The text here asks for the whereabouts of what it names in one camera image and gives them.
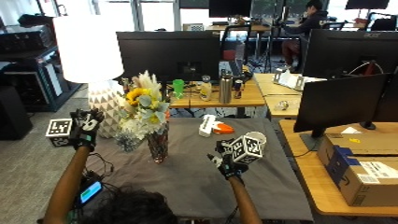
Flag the person's right hand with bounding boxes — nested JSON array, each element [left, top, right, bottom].
[[207, 138, 251, 180]]

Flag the person's left hand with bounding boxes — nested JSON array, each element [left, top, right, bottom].
[[68, 108, 106, 152]]

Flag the white triangle-patterned lamp base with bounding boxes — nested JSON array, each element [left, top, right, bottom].
[[87, 79, 127, 140]]

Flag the orange tool piece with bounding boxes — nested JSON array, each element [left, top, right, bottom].
[[213, 122, 237, 135]]

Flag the white marker cube on right glove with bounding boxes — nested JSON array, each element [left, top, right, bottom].
[[229, 134, 267, 165]]

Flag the white marker cube on glove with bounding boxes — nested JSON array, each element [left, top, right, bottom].
[[46, 118, 75, 147], [229, 134, 267, 165]]

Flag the dark gray tablecloth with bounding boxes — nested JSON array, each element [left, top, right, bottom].
[[82, 117, 315, 222]]

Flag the white handheld tool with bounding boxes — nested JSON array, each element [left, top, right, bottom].
[[199, 114, 219, 138]]

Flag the white marker cube on left glove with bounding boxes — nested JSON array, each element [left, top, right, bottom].
[[46, 118, 75, 147]]

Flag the white cup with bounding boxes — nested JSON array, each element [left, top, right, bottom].
[[244, 131, 269, 151]]

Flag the sunflower and white flower bouquet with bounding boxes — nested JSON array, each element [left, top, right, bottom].
[[115, 70, 172, 153]]

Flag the dark patterned glass vase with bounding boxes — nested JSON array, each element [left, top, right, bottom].
[[146, 123, 171, 165]]

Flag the wooden desk with drinks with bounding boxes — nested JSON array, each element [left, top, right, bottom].
[[168, 79, 268, 119]]

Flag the black box on floor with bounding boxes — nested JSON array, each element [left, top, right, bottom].
[[0, 85, 35, 142]]

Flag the dark drink can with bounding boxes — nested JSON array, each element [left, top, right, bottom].
[[233, 79, 245, 100]]

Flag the stainless steel bottle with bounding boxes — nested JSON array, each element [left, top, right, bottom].
[[219, 69, 236, 105]]

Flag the clear plastic bottle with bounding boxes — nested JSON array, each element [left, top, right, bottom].
[[199, 75, 213, 103]]

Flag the shiny crumpled wrapper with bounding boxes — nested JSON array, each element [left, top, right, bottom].
[[273, 100, 292, 112]]

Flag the black equipment rack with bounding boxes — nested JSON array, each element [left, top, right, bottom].
[[0, 23, 84, 114]]

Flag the long wooden desk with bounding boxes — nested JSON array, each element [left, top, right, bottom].
[[253, 72, 316, 119]]

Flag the green plastic cup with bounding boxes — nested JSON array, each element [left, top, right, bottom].
[[172, 78, 185, 100]]

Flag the white lamp shade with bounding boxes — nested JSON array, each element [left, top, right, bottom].
[[52, 14, 126, 85]]

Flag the wooden desk with boxes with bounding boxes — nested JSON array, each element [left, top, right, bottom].
[[277, 119, 398, 218]]

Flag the phone with lit blue screen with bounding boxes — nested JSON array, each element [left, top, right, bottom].
[[78, 179, 104, 207]]

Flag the person's head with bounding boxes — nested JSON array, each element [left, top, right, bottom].
[[76, 186, 180, 224]]

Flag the white folded device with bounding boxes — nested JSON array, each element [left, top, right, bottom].
[[272, 67, 308, 92]]

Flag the black monitor with wide back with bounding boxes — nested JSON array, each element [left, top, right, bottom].
[[116, 30, 221, 84]]

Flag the black monitor on square stand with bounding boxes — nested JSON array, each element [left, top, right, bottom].
[[293, 72, 389, 152]]

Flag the black office chair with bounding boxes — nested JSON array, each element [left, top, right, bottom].
[[219, 24, 255, 64]]

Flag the flat brown cardboard box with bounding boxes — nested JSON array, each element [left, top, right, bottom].
[[316, 133, 398, 162]]

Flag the cardboard box with blue tape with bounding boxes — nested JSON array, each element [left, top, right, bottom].
[[325, 145, 398, 208]]

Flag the black monitor with round foot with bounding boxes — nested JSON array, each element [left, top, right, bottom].
[[360, 72, 398, 131]]

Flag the black monitor with silver logo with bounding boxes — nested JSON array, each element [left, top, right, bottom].
[[301, 28, 398, 80]]

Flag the small black background monitor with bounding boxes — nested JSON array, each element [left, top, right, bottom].
[[344, 0, 392, 10]]

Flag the black cables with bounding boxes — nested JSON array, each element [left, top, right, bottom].
[[82, 151, 123, 194]]

